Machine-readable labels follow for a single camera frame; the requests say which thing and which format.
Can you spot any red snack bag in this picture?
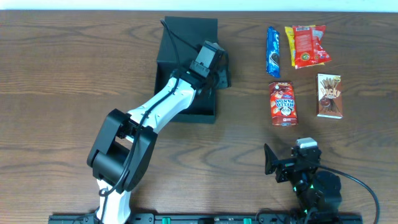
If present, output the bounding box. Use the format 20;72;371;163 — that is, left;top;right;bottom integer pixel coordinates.
292;25;332;70

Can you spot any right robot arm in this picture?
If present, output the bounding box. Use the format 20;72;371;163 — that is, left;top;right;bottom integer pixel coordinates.
264;138;342;223

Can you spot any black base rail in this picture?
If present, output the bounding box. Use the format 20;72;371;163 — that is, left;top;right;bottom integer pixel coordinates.
48;212;364;224

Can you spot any yellow snack bag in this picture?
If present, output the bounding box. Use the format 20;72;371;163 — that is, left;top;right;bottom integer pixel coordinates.
284;25;325;68

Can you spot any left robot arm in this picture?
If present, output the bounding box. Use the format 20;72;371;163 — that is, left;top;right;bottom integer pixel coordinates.
86;41;231;223

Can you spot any red Hello Panda box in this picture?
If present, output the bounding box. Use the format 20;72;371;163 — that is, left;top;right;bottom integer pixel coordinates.
269;82;299;126

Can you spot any brown Pocky box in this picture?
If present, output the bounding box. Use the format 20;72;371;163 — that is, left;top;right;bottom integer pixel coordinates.
317;73;343;119

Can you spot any blue Oreo cookie pack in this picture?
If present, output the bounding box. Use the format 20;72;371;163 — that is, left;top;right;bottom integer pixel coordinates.
266;26;280;78

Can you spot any black gift box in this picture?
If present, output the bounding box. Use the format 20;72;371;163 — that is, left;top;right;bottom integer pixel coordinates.
154;16;218;124

